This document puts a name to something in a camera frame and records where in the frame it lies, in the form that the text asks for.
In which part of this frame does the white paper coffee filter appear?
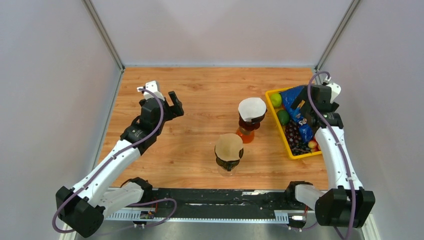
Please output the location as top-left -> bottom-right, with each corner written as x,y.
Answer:
238,97 -> 267,123

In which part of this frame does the brown plastic coffee dripper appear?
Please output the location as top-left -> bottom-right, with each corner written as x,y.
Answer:
238,110 -> 267,131

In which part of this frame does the brown paper coffee filter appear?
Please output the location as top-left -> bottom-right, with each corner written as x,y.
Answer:
214,133 -> 244,161

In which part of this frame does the olive plastic coffee dripper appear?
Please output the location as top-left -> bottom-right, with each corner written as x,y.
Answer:
215,148 -> 244,172

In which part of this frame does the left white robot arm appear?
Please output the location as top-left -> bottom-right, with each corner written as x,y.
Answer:
51,87 -> 184,238

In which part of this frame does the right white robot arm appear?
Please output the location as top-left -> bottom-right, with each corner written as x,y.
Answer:
282,85 -> 376,228

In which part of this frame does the blue chips bag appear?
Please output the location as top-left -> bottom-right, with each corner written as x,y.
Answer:
279,85 -> 314,143

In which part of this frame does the green lime upper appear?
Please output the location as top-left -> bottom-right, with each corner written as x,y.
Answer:
269,92 -> 282,109

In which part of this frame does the green lime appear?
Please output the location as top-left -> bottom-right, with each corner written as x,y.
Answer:
276,109 -> 291,126
269,92 -> 282,109

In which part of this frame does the red apples cluster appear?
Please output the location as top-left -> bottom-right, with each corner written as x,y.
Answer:
307,138 -> 321,153

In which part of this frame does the green lime lower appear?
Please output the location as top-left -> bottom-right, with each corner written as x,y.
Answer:
276,109 -> 291,126

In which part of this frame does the dark grape bunch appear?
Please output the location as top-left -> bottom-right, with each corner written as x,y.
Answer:
284,120 -> 311,156

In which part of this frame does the yellow plastic tray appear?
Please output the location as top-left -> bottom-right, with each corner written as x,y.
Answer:
265,86 -> 322,160

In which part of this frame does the orange glass carafe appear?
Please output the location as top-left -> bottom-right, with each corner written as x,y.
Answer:
236,127 -> 255,144

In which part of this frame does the clear glass beaker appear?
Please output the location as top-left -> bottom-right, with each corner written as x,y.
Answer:
217,166 -> 237,177

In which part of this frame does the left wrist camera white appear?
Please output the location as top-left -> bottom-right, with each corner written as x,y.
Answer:
136,80 -> 165,101

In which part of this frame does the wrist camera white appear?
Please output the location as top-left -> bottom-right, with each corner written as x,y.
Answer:
322,76 -> 342,103
136,80 -> 165,101

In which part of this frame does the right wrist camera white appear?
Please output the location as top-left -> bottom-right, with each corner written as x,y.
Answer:
322,76 -> 342,103

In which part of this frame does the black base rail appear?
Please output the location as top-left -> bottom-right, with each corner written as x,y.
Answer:
140,188 -> 306,220

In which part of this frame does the aluminium frame post right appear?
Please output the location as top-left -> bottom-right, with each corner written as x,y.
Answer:
314,0 -> 362,72

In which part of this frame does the aluminium frame post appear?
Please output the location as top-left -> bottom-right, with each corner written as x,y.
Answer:
82,0 -> 125,73
314,0 -> 362,72

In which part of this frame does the aluminium frame post left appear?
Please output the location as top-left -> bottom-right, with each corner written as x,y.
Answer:
82,0 -> 125,73

